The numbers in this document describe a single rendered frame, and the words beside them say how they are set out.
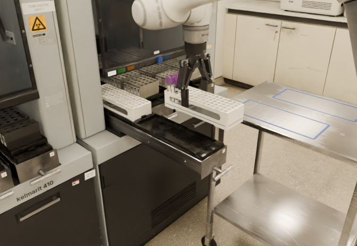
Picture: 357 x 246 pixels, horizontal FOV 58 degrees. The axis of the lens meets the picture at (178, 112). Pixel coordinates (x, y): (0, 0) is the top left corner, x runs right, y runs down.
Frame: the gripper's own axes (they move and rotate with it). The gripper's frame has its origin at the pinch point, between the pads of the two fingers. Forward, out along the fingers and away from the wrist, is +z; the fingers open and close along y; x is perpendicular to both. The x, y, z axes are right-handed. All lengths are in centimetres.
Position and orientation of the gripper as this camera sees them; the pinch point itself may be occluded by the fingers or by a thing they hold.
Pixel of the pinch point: (195, 96)
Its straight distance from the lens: 118.6
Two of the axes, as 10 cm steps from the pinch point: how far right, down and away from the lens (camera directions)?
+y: 6.9, -3.2, 6.5
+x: -7.2, -2.9, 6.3
